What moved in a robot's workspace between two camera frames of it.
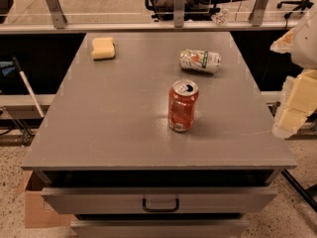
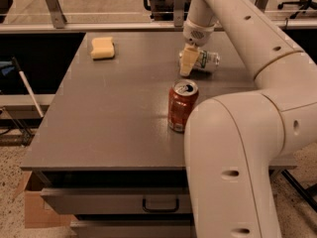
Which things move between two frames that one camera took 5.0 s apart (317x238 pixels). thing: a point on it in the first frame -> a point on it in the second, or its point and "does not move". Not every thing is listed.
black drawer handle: (160, 209) does not move
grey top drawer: (156, 200) does not move
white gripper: (306, 47) -> (199, 34)
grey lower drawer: (159, 228) does not move
